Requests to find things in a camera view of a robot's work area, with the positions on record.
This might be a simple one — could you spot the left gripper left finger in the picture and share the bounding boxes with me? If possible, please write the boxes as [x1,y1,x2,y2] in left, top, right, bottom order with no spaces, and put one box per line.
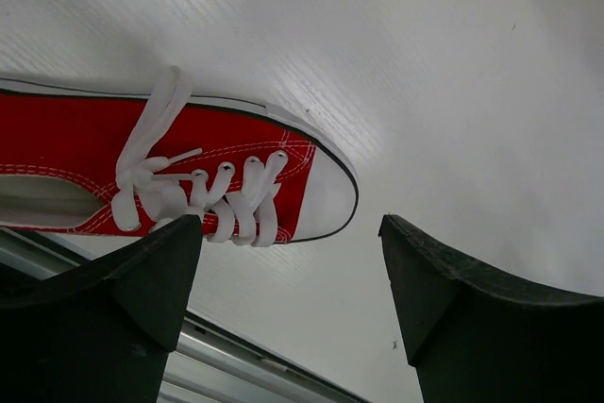
[1,215,202,402]

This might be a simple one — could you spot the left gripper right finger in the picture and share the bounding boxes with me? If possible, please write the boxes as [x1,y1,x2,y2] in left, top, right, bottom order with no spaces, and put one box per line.
[379,214,603,402]

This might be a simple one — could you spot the aluminium front rail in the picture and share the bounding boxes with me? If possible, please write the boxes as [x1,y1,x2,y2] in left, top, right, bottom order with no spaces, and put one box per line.
[1,228,364,402]

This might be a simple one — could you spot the red canvas sneaker left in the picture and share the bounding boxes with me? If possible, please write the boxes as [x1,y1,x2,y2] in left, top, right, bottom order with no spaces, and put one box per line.
[1,67,360,247]

